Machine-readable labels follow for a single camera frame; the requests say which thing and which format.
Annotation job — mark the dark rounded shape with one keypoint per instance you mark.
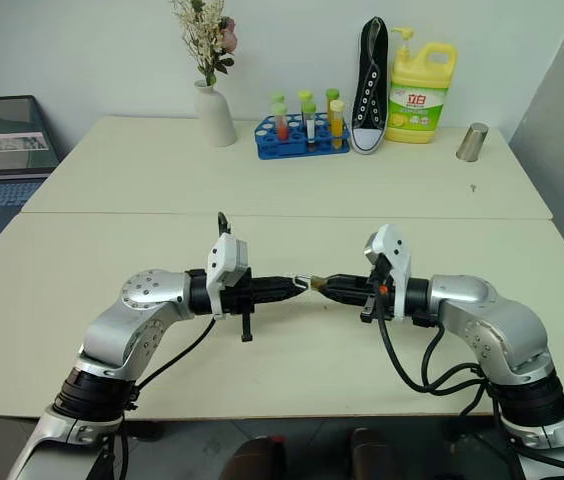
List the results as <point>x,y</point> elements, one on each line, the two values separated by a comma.
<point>369,455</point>
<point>257,460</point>

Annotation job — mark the white ceramic vase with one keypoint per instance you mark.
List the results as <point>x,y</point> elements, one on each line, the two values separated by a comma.
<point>216,117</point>

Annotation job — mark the green capped white label tube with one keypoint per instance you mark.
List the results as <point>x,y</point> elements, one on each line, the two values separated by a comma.
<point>310,125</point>

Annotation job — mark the metal cup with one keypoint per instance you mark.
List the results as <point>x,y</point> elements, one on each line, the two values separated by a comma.
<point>472,142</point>

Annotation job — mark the green capped red liquid tube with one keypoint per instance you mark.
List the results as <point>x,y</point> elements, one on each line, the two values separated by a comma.
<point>281,122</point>

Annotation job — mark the blue test tube rack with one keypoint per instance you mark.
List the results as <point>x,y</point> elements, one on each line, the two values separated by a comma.
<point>297,147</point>

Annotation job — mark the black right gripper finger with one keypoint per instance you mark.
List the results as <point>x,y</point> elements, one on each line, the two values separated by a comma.
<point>349,296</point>
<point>349,281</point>

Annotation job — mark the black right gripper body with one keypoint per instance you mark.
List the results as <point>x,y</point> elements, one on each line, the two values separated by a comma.
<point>371,294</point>

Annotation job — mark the green capped test tube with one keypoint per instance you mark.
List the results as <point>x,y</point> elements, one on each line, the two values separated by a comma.
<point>277,97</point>
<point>304,95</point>

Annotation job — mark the yellow capped orange liquid tube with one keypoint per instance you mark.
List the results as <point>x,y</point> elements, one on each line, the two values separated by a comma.
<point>337,122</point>

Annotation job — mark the silver padlock key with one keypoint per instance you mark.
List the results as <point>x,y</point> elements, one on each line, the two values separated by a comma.
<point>302,281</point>

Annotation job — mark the black canvas sneaker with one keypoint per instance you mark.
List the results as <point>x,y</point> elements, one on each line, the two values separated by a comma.
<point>369,100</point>

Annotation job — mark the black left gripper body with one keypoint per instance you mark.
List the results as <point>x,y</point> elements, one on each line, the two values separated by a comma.
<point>241,298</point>

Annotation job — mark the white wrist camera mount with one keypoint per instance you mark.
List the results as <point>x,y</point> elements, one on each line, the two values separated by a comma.
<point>224,257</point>
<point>397,250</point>

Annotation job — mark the open laptop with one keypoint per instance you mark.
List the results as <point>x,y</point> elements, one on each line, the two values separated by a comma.
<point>2,150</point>

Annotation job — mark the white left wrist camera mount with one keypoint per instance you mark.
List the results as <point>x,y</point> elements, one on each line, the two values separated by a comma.
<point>224,257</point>

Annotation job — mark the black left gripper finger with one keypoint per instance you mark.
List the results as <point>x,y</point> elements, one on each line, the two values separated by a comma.
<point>277,284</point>
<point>277,296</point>

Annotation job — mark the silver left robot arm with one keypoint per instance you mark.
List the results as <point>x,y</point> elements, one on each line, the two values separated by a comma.
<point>127,325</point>

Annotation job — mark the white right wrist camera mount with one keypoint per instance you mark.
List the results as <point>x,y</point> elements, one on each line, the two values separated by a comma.
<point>397,250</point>

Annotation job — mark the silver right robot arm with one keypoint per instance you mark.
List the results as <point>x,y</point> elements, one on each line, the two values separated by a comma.
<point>502,320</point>

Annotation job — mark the green capped orange liquid tube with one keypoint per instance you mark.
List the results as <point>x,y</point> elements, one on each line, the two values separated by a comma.
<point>332,95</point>

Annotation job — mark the yellow detergent pump bottle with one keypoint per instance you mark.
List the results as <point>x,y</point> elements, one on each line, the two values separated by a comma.
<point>419,100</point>

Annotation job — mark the dried flower bouquet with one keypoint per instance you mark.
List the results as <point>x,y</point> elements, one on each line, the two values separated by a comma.
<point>207,35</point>

